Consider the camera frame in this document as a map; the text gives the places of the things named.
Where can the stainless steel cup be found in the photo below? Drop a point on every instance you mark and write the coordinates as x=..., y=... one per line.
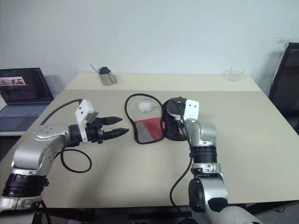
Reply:
x=108, y=79

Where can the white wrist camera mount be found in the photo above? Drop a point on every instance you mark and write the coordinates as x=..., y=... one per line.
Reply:
x=83, y=112
x=191, y=109

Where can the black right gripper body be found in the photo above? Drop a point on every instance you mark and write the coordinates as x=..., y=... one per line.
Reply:
x=175, y=107

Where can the open grey laptop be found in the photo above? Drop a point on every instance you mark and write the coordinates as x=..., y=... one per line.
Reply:
x=21, y=93

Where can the thin metal stick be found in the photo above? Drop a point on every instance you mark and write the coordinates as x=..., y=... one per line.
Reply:
x=94, y=68

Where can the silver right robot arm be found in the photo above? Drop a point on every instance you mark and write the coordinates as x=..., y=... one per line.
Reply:
x=208, y=186

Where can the white ball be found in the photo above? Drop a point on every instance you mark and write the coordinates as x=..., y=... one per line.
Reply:
x=144, y=106

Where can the clear glass cup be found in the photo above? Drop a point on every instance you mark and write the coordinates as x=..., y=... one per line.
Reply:
x=234, y=74

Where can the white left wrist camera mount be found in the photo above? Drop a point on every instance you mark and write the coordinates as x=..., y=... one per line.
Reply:
x=83, y=112

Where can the black round lump in cup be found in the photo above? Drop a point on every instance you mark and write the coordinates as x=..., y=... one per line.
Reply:
x=106, y=69

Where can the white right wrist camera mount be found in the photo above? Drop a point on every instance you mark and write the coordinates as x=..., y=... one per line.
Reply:
x=191, y=109

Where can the black table frame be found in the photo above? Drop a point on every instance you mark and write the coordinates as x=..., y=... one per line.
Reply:
x=116, y=217

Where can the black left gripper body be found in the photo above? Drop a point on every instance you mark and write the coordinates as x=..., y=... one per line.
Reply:
x=94, y=133

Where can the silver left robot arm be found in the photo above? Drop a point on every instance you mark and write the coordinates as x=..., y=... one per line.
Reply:
x=35, y=151

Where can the white side desk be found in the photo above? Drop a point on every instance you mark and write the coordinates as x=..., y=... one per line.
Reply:
x=11, y=133

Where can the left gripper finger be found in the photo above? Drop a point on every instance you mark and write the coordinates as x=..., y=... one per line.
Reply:
x=114, y=134
x=111, y=120

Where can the black office chair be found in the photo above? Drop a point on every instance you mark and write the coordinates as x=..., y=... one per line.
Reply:
x=285, y=81

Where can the black red paddle case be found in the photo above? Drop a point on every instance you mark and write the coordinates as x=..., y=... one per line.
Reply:
x=149, y=130

